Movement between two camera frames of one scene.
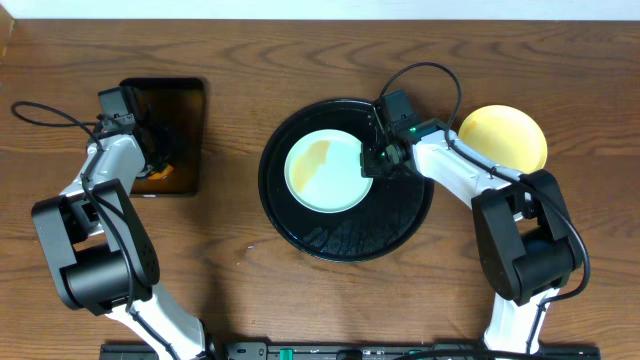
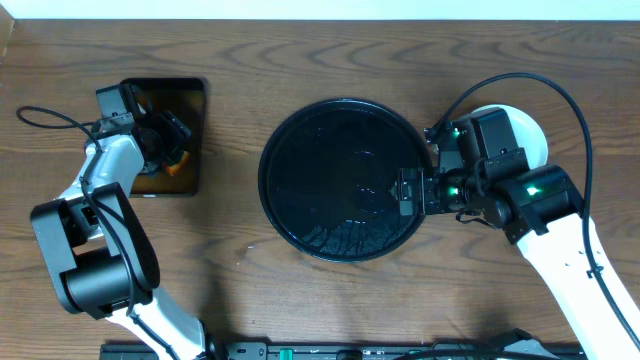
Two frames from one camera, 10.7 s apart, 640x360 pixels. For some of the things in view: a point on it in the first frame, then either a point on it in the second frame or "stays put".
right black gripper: x=375 y=161 → x=420 y=191
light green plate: x=323 y=172 → x=526 y=134
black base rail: x=355 y=350 stays put
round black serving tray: x=393 y=208 stays put
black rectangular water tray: x=173 y=110 stays put
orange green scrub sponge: x=161 y=175 → x=173 y=169
